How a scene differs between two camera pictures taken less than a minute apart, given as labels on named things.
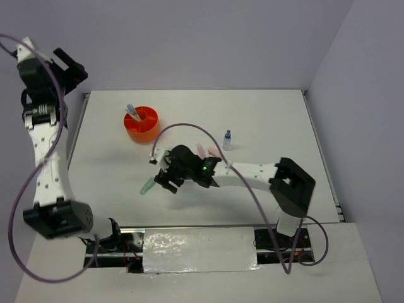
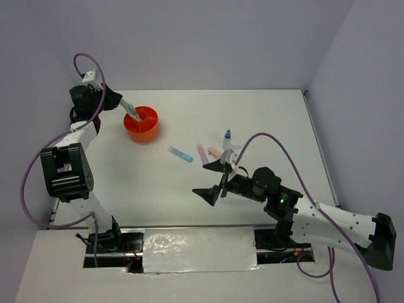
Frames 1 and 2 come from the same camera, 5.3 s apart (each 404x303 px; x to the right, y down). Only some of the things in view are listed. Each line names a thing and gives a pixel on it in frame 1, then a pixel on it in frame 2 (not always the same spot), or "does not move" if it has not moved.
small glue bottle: (226, 142) does not move
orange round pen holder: (147, 130) does not move
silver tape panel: (202, 249) does not move
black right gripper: (165, 177) -> (210, 194)
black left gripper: (76, 74) -> (112, 98)
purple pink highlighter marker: (201, 150) does not move
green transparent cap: (148, 185) -> (125, 104)
